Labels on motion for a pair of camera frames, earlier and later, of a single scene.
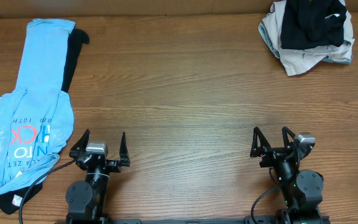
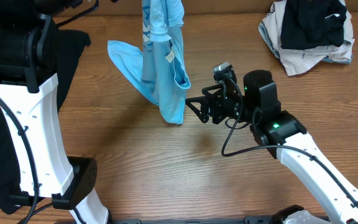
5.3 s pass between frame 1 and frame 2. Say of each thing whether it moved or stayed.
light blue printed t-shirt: moved
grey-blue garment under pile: stayed
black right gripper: moved
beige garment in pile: stayed
